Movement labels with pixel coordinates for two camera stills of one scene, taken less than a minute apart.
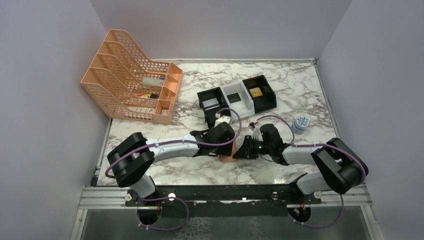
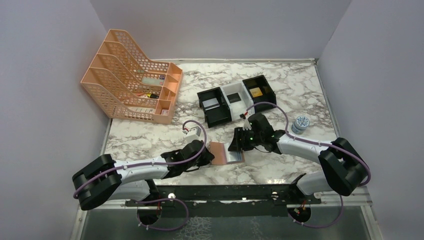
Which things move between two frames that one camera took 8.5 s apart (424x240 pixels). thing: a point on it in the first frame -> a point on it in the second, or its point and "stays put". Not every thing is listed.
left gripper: x=225 y=150 -> x=207 y=157
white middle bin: x=238 y=99 stays put
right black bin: x=266 y=101 stays put
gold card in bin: x=256 y=92 stays put
